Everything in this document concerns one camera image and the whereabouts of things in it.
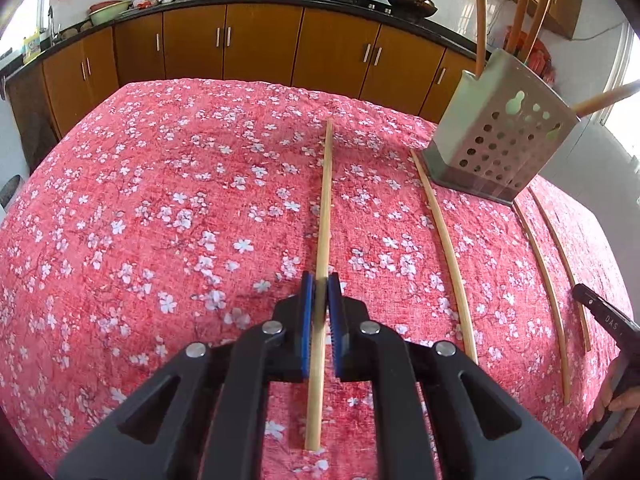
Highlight beige perforated utensil holder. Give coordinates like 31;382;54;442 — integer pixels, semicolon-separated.
421;48;581;206

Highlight person's right hand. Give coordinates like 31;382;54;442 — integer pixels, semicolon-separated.
587;359;640;427

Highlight large kitchen window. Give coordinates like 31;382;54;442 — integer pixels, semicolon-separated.
599;24;640;162

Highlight red floral tablecloth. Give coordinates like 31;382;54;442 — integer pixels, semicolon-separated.
0;77;637;480

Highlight black kitchen countertop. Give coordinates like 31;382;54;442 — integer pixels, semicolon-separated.
0;0;494;82

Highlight black wok with lid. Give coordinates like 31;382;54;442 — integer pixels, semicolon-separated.
384;0;439;20

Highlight yellow detergent bottle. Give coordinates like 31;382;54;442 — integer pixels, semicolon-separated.
22;30;42;64

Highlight metal faucet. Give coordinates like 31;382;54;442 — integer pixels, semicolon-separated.
46;5;64;41

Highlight black gas stove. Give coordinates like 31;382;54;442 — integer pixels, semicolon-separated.
350;0;402;17

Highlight brown wooden base cabinets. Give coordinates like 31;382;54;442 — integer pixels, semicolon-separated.
5;4;477;142

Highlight small kitchen window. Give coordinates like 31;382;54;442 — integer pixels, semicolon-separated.
0;0;52;52

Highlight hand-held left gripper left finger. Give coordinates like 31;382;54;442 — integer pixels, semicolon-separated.
55;272;316;480

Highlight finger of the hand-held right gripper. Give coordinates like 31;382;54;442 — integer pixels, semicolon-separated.
571;283;640;349

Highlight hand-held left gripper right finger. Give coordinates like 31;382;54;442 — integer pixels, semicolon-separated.
327;273;584;480

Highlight green basin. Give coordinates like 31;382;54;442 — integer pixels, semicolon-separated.
89;0;131;26

